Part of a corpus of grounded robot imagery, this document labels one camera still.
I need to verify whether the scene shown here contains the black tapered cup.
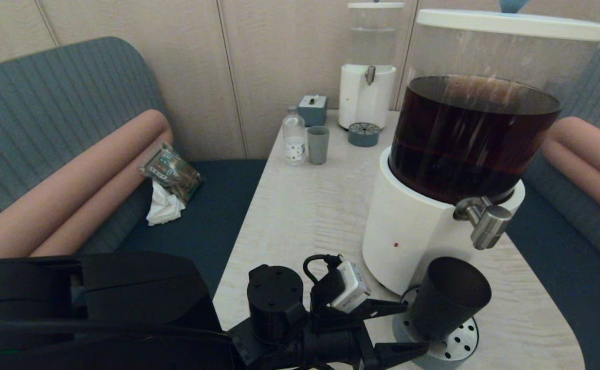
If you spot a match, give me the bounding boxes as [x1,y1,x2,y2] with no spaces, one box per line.
[408,257,492,342]

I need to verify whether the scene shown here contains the large silver dispenser tap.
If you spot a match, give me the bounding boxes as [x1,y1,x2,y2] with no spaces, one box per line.
[453,197,514,251]

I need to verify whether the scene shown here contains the grey tapered cup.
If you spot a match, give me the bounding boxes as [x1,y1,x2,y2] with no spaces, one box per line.
[307,126,330,165]

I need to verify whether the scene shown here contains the large grey perforated drip tray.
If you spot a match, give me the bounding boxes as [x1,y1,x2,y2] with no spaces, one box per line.
[392,285,480,370]

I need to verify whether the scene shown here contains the large dark tea dispenser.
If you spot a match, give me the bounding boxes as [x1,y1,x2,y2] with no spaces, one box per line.
[361,23,600,297]

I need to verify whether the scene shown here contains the small grey perforated drip tray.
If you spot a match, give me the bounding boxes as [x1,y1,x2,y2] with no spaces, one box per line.
[348,122,381,147]

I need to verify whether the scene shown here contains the teal upholstered bench sofa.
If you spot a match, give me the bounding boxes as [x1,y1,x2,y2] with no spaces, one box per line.
[0,36,269,299]
[503,43,600,370]

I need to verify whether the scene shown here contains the clear plastic bottle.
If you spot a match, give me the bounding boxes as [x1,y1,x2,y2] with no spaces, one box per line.
[283,106,307,165]

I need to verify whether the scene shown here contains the small clear water dispenser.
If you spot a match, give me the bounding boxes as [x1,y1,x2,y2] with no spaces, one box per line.
[338,8,397,132]

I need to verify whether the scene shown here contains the grey-blue tissue box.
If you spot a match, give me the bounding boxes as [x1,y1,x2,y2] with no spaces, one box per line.
[298,95,328,127]

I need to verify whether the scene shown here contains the crumpled white tissue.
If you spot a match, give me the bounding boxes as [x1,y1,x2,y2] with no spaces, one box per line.
[146,179,186,226]

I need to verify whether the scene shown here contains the green printed snack packet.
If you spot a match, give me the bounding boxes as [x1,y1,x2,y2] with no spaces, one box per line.
[138,142,204,204]

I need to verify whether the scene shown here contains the pink bolster cushion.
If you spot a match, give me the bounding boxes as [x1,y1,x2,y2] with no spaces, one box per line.
[0,109,174,260]
[540,117,600,229]

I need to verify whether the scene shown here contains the small white dispenser lid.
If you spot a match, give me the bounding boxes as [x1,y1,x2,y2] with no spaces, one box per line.
[348,2,406,10]

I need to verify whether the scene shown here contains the large white dispenser lid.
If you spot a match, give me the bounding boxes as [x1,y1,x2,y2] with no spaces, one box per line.
[417,0,600,43]

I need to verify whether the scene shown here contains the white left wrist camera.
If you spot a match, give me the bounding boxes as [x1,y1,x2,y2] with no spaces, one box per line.
[331,260,371,314]

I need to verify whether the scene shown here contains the black left camera cable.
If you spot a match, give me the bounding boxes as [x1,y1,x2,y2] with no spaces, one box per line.
[302,254,344,288]

